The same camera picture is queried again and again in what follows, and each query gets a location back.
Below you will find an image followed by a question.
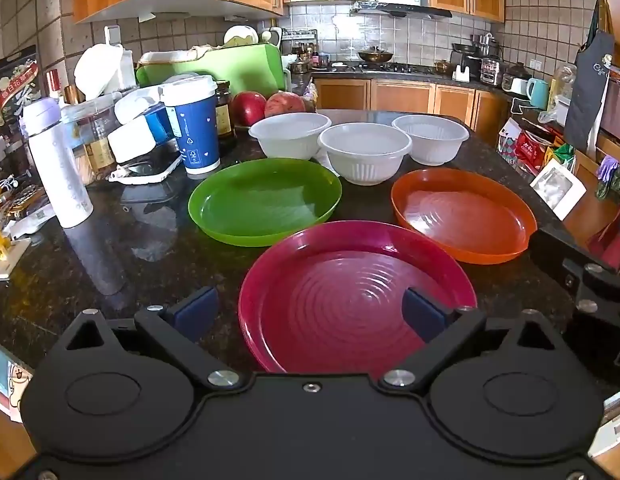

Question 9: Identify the orange plastic plate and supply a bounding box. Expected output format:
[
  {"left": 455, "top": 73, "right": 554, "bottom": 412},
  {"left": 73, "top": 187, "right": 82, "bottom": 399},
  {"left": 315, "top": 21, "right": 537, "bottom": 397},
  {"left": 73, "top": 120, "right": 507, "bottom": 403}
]
[{"left": 390, "top": 168, "right": 538, "bottom": 266}]

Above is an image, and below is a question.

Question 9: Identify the red plastic plate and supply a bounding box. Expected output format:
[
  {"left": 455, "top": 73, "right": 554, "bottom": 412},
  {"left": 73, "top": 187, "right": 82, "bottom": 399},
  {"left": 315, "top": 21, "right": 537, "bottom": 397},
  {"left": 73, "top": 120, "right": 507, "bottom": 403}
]
[{"left": 237, "top": 220, "right": 477, "bottom": 376}]

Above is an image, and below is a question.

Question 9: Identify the green plastic plate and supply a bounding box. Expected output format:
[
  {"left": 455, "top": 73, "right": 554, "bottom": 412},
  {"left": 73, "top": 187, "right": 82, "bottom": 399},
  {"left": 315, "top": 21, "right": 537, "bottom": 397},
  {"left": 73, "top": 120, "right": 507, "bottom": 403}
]
[{"left": 188, "top": 158, "right": 342, "bottom": 247}]

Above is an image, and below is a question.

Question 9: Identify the white bowl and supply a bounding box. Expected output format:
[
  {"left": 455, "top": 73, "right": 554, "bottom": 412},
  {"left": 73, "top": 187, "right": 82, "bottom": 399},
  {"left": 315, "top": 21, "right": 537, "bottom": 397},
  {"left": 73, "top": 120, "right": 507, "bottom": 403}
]
[
  {"left": 391, "top": 114, "right": 470, "bottom": 167},
  {"left": 318, "top": 122, "right": 412, "bottom": 186},
  {"left": 248, "top": 113, "right": 332, "bottom": 160}
]

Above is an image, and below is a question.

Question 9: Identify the white tray with items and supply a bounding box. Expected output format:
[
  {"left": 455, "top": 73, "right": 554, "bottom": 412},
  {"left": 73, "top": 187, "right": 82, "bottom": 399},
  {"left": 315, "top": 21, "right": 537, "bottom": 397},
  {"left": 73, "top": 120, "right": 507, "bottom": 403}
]
[{"left": 106, "top": 154, "right": 181, "bottom": 185}]

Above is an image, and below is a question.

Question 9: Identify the red snack bag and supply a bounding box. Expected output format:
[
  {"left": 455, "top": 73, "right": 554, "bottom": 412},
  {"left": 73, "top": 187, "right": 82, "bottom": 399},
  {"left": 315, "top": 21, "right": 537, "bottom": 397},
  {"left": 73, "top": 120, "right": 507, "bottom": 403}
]
[{"left": 514, "top": 130, "right": 550, "bottom": 176}]

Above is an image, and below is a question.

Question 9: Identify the blue white tissue pack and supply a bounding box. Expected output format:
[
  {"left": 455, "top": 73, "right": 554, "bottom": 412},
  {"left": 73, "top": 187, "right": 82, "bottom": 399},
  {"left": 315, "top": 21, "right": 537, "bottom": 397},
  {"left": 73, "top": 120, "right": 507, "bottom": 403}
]
[{"left": 107, "top": 103, "right": 173, "bottom": 165}]

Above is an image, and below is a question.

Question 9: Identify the dark sauce jar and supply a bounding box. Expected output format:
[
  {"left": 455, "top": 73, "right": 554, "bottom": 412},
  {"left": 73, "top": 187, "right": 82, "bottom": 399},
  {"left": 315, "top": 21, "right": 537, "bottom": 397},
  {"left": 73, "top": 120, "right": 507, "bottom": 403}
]
[{"left": 216, "top": 80, "right": 236, "bottom": 148}]

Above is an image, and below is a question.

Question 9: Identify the blue paper coffee cup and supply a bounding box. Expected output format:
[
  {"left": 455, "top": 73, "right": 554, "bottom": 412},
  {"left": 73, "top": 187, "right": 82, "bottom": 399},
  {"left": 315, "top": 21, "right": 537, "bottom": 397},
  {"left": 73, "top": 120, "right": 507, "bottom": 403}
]
[{"left": 161, "top": 75, "right": 220, "bottom": 174}]

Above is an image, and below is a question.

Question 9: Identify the dark red apple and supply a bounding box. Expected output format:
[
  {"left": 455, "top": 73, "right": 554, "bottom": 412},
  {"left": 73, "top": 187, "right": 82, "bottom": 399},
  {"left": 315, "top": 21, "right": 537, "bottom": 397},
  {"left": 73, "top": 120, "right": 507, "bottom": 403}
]
[{"left": 230, "top": 91, "right": 267, "bottom": 127}]

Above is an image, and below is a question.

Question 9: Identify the teal mug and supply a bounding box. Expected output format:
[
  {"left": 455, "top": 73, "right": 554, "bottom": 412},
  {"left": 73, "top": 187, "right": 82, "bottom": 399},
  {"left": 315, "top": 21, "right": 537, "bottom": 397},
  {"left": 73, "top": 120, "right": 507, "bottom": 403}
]
[{"left": 526, "top": 78, "right": 550, "bottom": 110}]

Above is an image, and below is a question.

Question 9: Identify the rice cooker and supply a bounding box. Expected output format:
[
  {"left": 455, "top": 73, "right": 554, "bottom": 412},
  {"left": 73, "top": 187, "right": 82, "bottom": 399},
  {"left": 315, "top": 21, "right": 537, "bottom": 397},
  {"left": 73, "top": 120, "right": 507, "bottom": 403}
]
[{"left": 501, "top": 62, "right": 531, "bottom": 99}]

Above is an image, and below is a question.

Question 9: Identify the dark hanging apron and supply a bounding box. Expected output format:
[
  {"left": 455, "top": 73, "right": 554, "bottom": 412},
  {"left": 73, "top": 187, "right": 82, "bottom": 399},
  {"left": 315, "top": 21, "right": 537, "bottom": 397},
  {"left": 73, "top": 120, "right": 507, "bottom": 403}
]
[{"left": 564, "top": 0, "right": 615, "bottom": 153}]

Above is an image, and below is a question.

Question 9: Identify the green cutting board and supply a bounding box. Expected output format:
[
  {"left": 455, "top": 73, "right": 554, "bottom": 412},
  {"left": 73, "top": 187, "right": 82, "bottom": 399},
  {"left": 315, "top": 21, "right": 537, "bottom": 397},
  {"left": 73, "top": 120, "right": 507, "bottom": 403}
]
[{"left": 135, "top": 44, "right": 287, "bottom": 98}]

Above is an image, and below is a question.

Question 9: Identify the wok on stove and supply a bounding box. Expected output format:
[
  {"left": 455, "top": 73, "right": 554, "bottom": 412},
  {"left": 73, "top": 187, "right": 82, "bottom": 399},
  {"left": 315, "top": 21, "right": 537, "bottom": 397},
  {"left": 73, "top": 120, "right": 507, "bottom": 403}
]
[{"left": 358, "top": 47, "right": 394, "bottom": 64}]

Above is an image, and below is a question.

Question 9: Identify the range hood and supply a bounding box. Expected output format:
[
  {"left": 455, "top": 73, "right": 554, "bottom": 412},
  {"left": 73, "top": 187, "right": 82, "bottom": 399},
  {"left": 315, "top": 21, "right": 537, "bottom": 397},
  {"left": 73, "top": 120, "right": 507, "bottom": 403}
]
[{"left": 349, "top": 1, "right": 452, "bottom": 20}]

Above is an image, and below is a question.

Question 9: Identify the white picture frame box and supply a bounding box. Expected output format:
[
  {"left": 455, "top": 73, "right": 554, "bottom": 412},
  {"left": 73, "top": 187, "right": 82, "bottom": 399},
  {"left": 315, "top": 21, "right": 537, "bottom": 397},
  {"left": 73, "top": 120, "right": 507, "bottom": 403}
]
[{"left": 530, "top": 159, "right": 586, "bottom": 220}]

